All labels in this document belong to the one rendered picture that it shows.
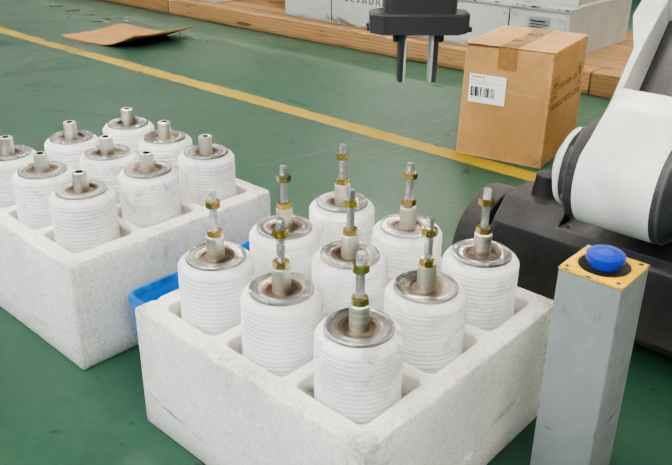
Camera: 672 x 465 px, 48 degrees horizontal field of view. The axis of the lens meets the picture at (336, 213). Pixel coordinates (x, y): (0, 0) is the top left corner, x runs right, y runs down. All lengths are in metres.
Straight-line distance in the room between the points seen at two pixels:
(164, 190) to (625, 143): 0.68
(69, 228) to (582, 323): 0.73
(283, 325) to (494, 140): 1.29
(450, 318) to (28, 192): 0.71
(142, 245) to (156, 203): 0.08
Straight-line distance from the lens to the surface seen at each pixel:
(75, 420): 1.13
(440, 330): 0.86
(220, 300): 0.93
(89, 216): 1.16
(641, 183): 1.01
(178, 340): 0.94
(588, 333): 0.84
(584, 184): 1.03
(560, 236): 1.22
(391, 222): 1.04
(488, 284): 0.94
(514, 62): 1.98
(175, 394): 1.01
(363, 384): 0.79
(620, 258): 0.83
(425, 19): 0.92
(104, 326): 1.21
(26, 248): 1.24
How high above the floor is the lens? 0.68
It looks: 24 degrees down
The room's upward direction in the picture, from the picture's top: 1 degrees clockwise
